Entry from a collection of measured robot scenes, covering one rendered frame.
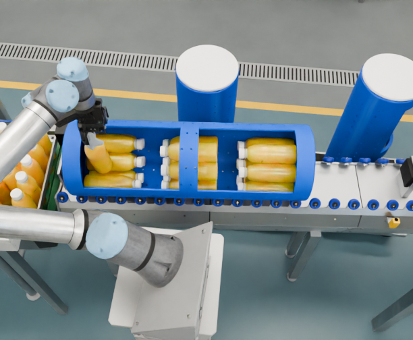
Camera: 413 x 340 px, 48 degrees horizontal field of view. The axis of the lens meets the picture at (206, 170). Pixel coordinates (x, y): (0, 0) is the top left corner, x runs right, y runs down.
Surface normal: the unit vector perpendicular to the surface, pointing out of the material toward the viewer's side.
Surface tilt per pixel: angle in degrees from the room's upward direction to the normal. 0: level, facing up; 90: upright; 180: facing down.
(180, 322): 49
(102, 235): 42
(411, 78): 0
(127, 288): 0
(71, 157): 32
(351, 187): 0
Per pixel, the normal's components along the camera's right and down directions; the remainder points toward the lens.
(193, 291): -0.74, -0.45
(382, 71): 0.01, -0.52
